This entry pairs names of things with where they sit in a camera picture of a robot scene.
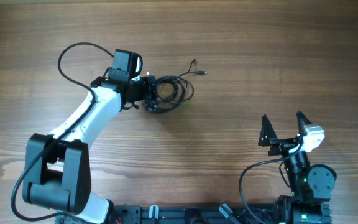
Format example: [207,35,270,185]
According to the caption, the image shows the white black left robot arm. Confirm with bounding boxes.
[11,49,155,223]

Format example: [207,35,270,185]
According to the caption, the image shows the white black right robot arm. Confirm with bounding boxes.
[258,111,337,224]

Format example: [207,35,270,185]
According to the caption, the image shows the thin black usb cable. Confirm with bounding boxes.
[141,58,198,114]

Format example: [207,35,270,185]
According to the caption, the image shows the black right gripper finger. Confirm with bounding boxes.
[258,114,278,147]
[296,111,312,135]

